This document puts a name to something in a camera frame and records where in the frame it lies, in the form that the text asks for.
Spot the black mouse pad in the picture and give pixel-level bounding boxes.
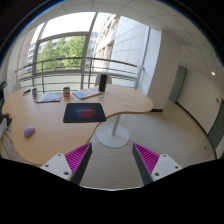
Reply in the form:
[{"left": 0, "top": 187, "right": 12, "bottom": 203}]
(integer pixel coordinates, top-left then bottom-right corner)
[{"left": 63, "top": 103, "right": 106, "bottom": 123}]

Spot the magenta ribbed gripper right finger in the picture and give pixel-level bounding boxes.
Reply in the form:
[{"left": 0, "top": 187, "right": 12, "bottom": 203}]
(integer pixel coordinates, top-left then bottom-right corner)
[{"left": 132, "top": 143, "right": 182, "bottom": 185}]

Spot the wooden curved table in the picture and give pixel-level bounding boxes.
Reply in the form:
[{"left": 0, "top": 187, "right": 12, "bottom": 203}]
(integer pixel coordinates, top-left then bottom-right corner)
[{"left": 2, "top": 84, "right": 153, "bottom": 165}]

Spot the white round table pedestal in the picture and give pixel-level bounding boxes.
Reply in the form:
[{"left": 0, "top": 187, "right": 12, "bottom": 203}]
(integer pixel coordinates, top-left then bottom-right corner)
[{"left": 95, "top": 115, "right": 129, "bottom": 148}]

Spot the red white cup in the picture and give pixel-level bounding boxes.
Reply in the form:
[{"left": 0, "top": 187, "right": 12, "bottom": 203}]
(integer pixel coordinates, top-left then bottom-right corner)
[{"left": 63, "top": 86, "right": 70, "bottom": 97}]

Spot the metal balcony railing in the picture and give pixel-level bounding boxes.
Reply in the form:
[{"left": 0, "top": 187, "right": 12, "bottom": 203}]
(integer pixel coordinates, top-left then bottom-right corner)
[{"left": 15, "top": 57, "right": 143, "bottom": 93}]

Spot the drink can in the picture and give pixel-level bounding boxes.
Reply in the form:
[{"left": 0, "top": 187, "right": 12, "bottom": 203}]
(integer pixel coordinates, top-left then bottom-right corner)
[{"left": 32, "top": 88, "right": 38, "bottom": 100}]

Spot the blue cover magazine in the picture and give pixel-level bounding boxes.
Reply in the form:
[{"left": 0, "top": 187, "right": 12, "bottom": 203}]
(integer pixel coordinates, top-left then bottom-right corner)
[{"left": 37, "top": 93, "right": 62, "bottom": 103}]

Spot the black chair at left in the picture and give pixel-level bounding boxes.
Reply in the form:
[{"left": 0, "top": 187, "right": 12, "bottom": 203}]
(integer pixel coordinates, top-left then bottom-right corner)
[{"left": 0, "top": 80, "right": 14, "bottom": 134}]

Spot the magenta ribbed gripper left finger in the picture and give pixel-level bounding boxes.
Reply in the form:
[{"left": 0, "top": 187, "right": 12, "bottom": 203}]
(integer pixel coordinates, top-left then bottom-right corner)
[{"left": 41, "top": 142, "right": 92, "bottom": 185}]

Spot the open light booklet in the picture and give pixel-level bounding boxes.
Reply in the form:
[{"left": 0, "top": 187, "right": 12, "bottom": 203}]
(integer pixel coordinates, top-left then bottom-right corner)
[{"left": 73, "top": 88, "right": 100, "bottom": 99}]

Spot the grey-green door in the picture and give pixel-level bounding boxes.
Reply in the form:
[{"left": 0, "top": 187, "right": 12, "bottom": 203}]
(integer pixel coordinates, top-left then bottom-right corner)
[{"left": 169, "top": 65, "right": 187, "bottom": 102}]

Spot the pink computer mouse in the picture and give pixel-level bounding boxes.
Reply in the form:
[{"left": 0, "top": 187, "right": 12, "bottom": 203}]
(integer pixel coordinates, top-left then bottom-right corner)
[{"left": 24, "top": 125, "right": 35, "bottom": 137}]

